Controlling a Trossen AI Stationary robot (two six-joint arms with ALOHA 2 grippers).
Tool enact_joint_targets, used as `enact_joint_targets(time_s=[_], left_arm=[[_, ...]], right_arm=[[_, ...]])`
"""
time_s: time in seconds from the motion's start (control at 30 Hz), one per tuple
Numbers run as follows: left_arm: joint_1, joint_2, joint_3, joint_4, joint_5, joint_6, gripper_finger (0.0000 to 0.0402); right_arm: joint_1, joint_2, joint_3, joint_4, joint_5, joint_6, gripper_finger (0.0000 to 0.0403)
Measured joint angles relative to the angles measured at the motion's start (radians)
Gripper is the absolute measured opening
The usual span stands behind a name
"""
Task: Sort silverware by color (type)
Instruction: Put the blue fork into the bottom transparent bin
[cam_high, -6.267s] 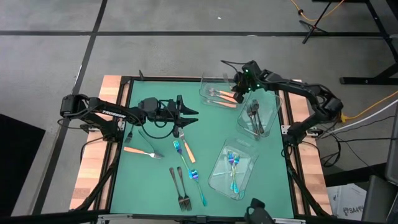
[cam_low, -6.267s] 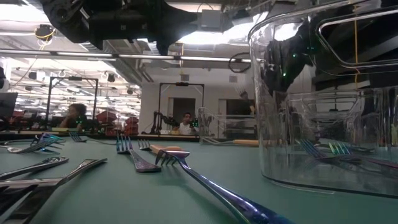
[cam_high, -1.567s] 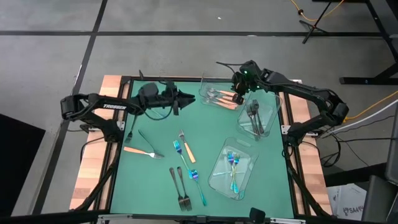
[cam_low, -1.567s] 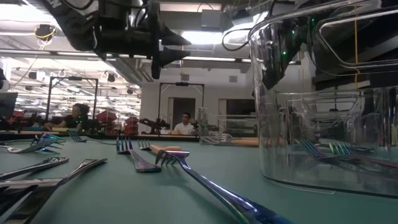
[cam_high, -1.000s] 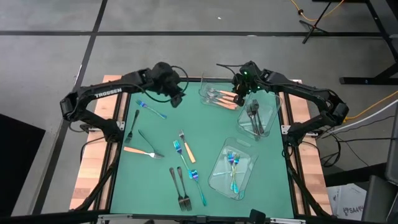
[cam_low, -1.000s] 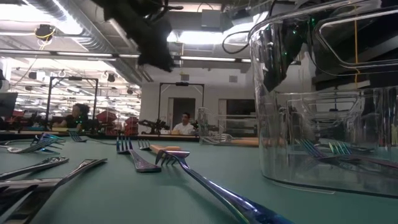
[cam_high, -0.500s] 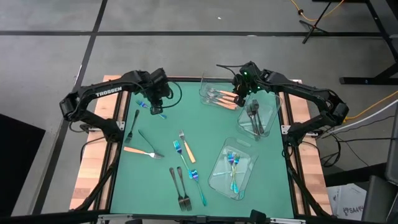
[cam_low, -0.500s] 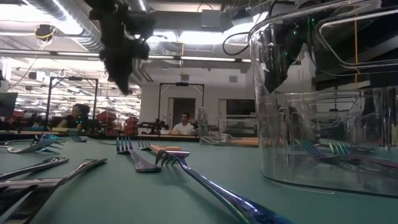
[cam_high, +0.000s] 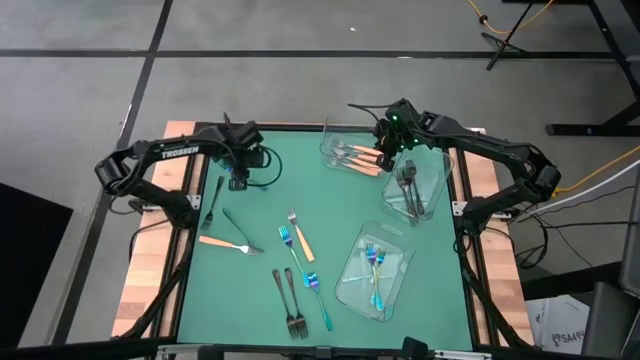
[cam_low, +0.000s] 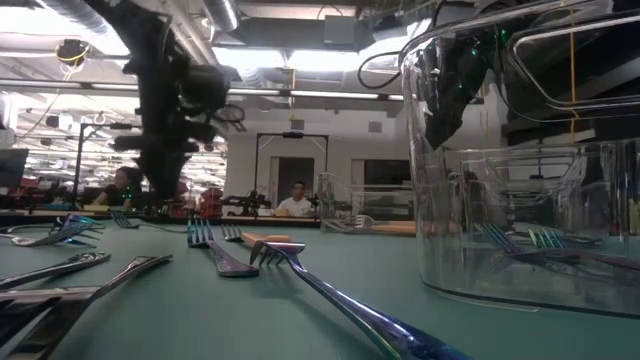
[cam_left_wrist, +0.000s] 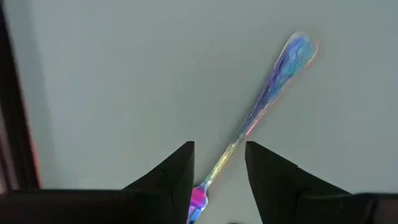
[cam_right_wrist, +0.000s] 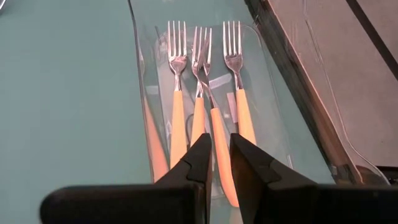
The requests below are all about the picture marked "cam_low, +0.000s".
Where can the red storage bins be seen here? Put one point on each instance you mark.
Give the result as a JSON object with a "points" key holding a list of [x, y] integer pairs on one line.
{"points": [[212, 197]]}

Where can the clear plastic container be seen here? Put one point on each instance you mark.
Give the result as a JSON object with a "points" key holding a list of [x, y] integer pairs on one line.
{"points": [[525, 167], [340, 200], [500, 285]]}

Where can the black background robot arm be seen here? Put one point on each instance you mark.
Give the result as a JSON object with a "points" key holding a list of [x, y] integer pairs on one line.
{"points": [[247, 202]]}

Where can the black metal rig frame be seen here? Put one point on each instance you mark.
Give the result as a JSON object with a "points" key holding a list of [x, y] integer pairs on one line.
{"points": [[292, 135], [78, 165]]}

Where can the small wall vent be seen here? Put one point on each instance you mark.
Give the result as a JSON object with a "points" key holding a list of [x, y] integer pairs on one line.
{"points": [[375, 127]]}

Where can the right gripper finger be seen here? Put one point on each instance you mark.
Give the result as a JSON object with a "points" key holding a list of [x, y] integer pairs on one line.
{"points": [[442, 125]]}

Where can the dark computer monitor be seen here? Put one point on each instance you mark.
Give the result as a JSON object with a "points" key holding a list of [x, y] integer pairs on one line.
{"points": [[12, 170]]}

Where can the person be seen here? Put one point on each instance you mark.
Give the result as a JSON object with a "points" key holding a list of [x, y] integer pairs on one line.
{"points": [[297, 205], [120, 187]]}

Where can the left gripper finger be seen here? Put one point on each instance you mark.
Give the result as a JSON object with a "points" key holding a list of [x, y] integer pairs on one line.
{"points": [[165, 175]]}

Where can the grey ceiling box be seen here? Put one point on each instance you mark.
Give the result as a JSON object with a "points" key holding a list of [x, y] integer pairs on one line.
{"points": [[340, 30]]}

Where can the green table mat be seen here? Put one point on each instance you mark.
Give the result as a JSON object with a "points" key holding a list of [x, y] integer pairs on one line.
{"points": [[300, 320]]}

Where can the long ceiling light tube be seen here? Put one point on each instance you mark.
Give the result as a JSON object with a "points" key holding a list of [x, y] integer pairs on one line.
{"points": [[325, 94]]}

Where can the shiny round steel duct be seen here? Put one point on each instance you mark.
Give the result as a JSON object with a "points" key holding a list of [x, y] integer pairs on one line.
{"points": [[225, 12]]}

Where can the black aluminium table frame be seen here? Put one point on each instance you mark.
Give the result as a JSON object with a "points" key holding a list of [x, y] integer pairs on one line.
{"points": [[280, 220]]}

